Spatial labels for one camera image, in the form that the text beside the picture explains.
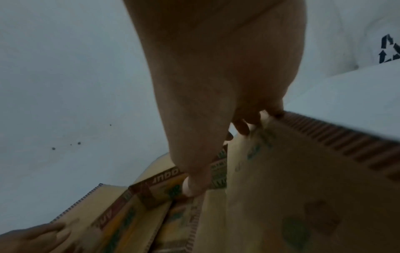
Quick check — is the person's right hand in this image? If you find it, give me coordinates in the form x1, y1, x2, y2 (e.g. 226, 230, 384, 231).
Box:
122, 0, 307, 197

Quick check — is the person's left hand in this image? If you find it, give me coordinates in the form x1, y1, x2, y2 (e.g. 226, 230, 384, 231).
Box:
0, 222, 71, 253

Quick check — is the striped-edge brown cardboard box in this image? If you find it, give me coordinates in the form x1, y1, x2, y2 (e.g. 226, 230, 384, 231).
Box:
50, 110, 400, 253

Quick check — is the white recycling sign paper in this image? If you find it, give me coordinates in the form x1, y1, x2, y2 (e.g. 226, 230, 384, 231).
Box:
359, 24, 400, 67

